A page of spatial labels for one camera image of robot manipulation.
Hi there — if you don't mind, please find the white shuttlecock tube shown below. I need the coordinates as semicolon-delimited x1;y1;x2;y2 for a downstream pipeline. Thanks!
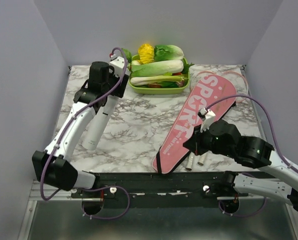
82;95;119;151

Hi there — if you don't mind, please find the pink racket bag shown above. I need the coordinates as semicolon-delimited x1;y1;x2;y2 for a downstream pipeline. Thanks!
152;74;237;174

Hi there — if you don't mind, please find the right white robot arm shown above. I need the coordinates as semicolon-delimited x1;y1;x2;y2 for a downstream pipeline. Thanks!
183;119;298;212

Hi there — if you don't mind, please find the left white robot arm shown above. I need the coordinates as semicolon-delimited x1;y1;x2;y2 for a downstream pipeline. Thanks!
32;57;129;191

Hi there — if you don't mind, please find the white green celery stalk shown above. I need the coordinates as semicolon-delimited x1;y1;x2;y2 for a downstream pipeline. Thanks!
130;75;188;86

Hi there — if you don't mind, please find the green vegetable basket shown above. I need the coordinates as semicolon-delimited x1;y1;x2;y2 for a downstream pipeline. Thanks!
128;55;191;95

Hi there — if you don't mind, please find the white green napa cabbage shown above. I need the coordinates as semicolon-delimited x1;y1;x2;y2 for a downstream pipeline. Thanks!
130;60;184;78

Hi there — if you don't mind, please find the yellow leafy vegetable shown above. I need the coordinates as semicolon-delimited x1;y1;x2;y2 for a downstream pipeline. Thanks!
138;43;154;64

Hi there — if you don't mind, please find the dark green lettuce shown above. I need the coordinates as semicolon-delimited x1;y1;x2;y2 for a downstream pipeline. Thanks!
154;45;184;62

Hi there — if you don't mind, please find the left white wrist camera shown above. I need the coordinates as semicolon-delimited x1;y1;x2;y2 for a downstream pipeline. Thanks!
109;56;128;77

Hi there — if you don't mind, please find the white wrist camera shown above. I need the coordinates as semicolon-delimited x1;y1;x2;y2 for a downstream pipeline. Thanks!
109;56;128;77
198;108;216;133

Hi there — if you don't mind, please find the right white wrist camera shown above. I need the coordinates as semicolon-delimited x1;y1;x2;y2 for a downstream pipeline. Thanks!
198;108;216;133

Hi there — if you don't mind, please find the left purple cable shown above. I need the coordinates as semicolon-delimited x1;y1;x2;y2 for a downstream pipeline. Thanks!
39;47;131;221

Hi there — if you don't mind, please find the purple cable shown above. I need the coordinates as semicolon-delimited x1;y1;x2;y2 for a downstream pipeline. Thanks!
201;96;298;218
39;47;131;221

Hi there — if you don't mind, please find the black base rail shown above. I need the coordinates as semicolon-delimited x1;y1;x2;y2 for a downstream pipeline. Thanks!
71;171;248;213

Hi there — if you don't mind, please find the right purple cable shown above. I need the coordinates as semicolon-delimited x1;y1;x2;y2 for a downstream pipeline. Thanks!
201;96;298;218

